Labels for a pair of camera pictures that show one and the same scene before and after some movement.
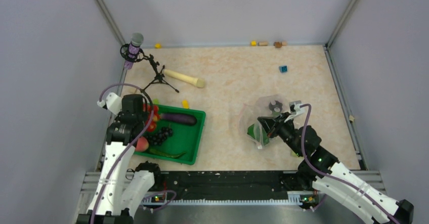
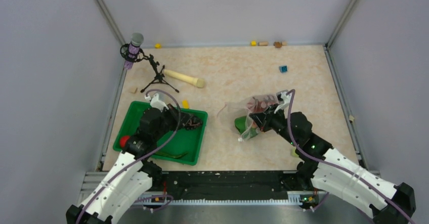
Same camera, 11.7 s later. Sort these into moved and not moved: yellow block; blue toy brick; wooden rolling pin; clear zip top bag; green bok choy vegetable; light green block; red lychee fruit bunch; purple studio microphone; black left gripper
Moved: black left gripper; red lychee fruit bunch; clear zip top bag; green bok choy vegetable
Not moved: wooden rolling pin; blue toy brick; yellow block; light green block; purple studio microphone
